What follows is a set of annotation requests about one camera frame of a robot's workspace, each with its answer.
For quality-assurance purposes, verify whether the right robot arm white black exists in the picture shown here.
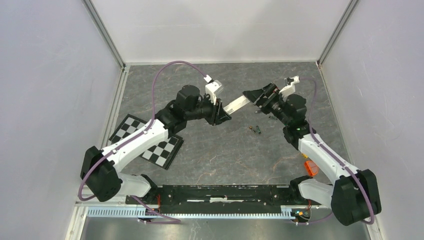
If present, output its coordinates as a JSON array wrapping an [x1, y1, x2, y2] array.
[[242, 83, 382, 226]]

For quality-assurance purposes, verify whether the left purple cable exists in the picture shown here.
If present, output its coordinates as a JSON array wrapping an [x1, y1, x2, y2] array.
[[77, 60, 210, 202]]

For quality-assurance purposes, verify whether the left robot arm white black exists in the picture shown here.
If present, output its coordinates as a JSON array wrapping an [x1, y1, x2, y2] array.
[[80, 82, 231, 204]]

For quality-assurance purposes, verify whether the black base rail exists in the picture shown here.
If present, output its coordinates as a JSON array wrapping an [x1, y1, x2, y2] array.
[[141, 184, 318, 214]]

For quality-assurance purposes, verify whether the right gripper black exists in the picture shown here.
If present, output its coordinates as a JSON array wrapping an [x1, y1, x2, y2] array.
[[243, 82, 291, 126]]

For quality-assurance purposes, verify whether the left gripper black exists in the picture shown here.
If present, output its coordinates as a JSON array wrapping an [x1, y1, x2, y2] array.
[[185, 92, 232, 126]]

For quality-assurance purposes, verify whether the white black remote control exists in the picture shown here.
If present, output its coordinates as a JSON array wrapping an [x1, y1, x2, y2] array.
[[223, 95, 251, 115]]

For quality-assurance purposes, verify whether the black white checkerboard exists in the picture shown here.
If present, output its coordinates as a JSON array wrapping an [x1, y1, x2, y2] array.
[[108, 114, 184, 170]]

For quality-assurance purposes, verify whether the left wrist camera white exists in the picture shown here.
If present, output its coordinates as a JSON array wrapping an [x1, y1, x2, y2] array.
[[203, 74, 223, 105]]

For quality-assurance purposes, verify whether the white toothed cable duct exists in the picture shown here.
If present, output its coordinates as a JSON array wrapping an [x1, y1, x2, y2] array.
[[86, 205, 301, 220]]

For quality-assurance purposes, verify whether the orange translucent semicircle block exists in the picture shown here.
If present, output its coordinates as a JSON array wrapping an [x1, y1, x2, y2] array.
[[304, 160, 320, 177]]

